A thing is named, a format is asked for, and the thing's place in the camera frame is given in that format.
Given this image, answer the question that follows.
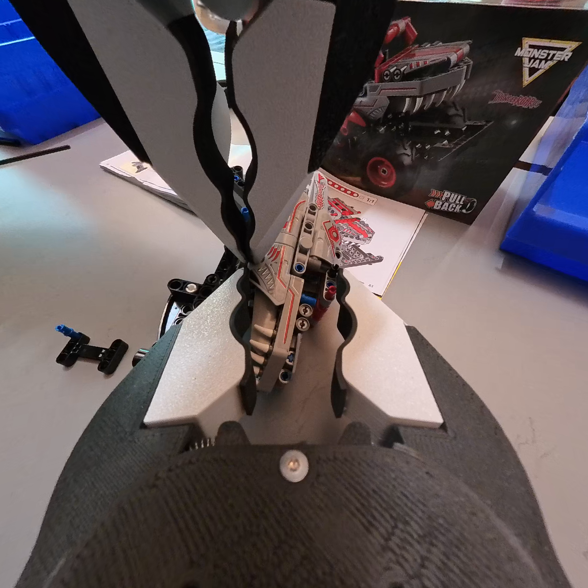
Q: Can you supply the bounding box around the small black beam assembly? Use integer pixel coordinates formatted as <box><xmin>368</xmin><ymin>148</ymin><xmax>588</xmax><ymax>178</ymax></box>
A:
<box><xmin>55</xmin><ymin>324</ymin><xmax>130</xmax><ymax>376</ymax></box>

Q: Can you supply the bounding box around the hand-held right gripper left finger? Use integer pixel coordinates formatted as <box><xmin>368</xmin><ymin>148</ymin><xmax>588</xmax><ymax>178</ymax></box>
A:
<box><xmin>142</xmin><ymin>270</ymin><xmax>254</xmax><ymax>428</ymax></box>

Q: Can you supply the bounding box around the black toy set box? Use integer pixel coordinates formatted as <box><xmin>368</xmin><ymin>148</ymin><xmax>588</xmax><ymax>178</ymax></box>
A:
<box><xmin>317</xmin><ymin>0</ymin><xmax>588</xmax><ymax>226</ymax></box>

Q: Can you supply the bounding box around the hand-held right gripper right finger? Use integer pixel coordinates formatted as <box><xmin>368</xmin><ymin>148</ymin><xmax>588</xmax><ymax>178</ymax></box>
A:
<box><xmin>332</xmin><ymin>270</ymin><xmax>445</xmax><ymax>428</ymax></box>

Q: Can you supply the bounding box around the open instruction booklet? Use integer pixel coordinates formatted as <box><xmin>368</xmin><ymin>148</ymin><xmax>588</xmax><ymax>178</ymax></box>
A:
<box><xmin>99</xmin><ymin>149</ymin><xmax>428</xmax><ymax>299</ymax></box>

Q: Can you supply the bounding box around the thin black rod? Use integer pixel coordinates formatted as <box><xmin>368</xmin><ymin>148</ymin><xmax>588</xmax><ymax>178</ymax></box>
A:
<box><xmin>0</xmin><ymin>145</ymin><xmax>71</xmax><ymax>166</ymax></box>

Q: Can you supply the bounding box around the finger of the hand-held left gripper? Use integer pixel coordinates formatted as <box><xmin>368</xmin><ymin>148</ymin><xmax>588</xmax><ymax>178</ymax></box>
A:
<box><xmin>227</xmin><ymin>0</ymin><xmax>339</xmax><ymax>262</ymax></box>
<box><xmin>66</xmin><ymin>0</ymin><xmax>251</xmax><ymax>266</ymax></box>

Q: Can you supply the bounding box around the grey red brick model car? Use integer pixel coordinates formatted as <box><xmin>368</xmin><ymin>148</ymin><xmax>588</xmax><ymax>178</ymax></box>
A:
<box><xmin>132</xmin><ymin>164</ymin><xmax>356</xmax><ymax>393</ymax></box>

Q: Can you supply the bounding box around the blue plastic bin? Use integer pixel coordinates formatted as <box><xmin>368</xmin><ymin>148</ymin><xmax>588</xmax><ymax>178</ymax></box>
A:
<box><xmin>500</xmin><ymin>64</ymin><xmax>588</xmax><ymax>282</ymax></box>
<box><xmin>0</xmin><ymin>0</ymin><xmax>101</xmax><ymax>145</ymax></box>

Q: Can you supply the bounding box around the grey desk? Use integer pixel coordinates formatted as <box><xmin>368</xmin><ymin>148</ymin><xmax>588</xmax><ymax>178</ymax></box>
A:
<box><xmin>0</xmin><ymin>110</ymin><xmax>588</xmax><ymax>588</ymax></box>

